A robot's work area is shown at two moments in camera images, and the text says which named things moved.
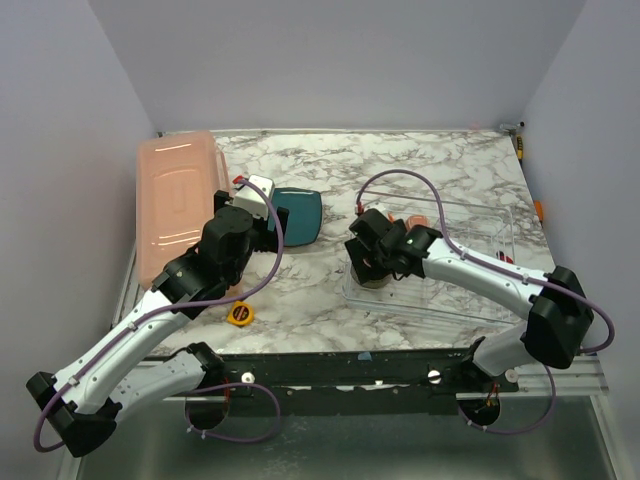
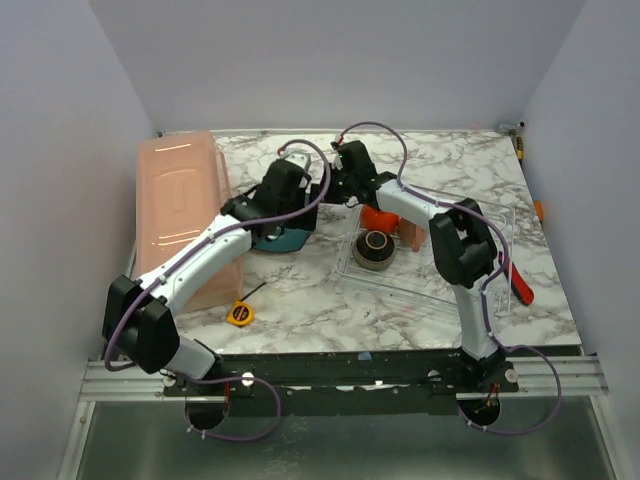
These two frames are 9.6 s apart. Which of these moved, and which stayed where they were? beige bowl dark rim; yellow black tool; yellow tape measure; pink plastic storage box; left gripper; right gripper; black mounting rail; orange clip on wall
Moved: beige bowl dark rim; left gripper; right gripper
Stayed: yellow tape measure; black mounting rail; pink plastic storage box; orange clip on wall; yellow black tool
